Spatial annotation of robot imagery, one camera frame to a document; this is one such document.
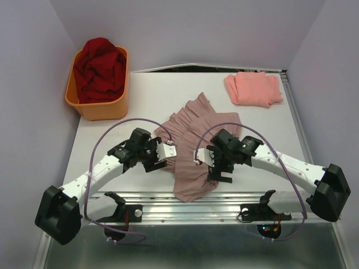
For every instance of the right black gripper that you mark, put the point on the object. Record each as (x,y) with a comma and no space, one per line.
(214,172)

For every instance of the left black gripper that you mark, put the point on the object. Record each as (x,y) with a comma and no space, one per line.
(150,166)

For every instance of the dusty pink skirt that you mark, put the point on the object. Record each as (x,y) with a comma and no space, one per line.
(186,127)

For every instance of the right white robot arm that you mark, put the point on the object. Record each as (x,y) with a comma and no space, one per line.
(320,190)

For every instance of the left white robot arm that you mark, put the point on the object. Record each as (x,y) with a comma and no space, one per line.
(65,210)

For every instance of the orange plastic bin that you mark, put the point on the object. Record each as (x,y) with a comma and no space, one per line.
(117,109)

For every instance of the folded salmon pink skirt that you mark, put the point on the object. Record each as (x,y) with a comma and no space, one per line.
(253,89)

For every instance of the red skirt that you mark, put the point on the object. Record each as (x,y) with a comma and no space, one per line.
(99,72)

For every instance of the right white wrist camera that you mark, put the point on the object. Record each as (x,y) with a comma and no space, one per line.
(204,156)

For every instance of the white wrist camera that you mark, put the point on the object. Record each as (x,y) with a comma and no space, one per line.
(165,151)
(204,156)

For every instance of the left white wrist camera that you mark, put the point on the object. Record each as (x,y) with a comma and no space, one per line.
(165,151)

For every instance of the aluminium frame rail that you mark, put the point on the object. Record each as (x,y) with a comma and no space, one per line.
(161,208)

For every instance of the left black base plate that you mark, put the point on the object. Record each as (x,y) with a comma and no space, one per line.
(126,214)

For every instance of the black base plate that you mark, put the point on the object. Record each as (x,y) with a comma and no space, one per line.
(250,212)
(126,214)

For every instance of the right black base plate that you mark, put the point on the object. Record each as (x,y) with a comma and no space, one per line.
(250,212)

